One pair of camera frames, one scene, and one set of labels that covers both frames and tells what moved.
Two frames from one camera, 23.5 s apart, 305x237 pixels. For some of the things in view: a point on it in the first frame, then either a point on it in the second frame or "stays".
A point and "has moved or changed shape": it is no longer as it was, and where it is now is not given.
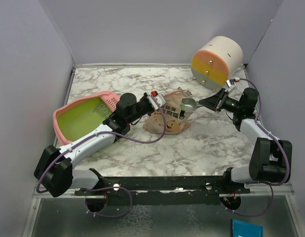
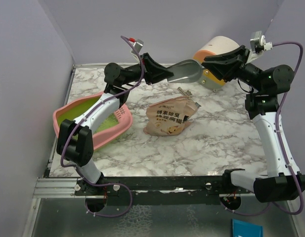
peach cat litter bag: [176, 115] has moved or changed shape
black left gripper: [144, 97] -> [153, 71]
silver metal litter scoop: [189, 105] -> [191, 71]
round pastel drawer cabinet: [211, 66] stays
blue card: [242, 228] stays
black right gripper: [210, 102] -> [225, 69]
